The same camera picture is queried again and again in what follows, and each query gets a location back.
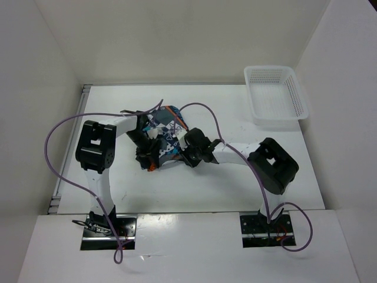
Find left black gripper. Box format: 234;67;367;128
126;130;162;169

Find colourful patterned shorts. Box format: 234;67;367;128
143;106;189;167

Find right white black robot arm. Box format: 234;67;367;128
175;128;299;232

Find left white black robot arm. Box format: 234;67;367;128
75;111;161;236

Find white perforated plastic basket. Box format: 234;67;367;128
244;65;309;122

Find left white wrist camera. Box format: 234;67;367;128
147;129;161;139

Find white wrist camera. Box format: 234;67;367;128
147;129;161;139
176;131;188;150

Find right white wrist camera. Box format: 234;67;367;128
176;131;188;150

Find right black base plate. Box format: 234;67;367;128
240;212;296;248

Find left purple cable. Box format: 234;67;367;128
44;98;164;264

